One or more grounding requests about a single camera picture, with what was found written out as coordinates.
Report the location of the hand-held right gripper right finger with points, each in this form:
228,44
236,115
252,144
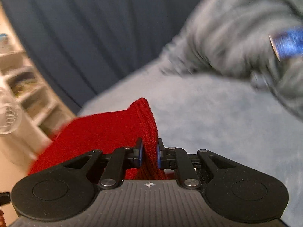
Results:
158,157

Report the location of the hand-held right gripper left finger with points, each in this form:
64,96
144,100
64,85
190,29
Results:
140,153

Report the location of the red knitted cardigan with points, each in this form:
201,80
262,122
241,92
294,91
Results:
106,132

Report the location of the bed with light blue sheet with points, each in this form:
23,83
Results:
201,113

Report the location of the white shelf unit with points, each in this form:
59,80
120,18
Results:
35,94

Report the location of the dark blue curtain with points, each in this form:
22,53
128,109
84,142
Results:
94,28

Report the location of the white standing fan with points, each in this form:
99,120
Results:
9,118

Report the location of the grey-blue fleece blanket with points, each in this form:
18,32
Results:
236,28

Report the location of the smartphone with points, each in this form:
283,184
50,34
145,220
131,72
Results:
288,42

